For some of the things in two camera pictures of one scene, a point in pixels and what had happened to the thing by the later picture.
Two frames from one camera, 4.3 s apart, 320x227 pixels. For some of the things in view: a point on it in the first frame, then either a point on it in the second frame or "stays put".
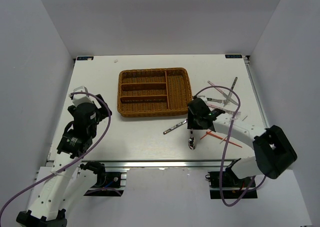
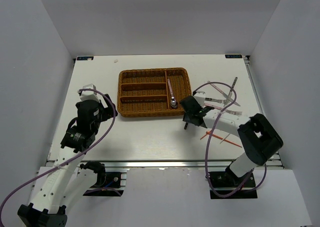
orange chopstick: (206, 134) stays put
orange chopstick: (223, 139) stays put
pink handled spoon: (191, 141) → (173, 103)
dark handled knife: (230, 91) stays put
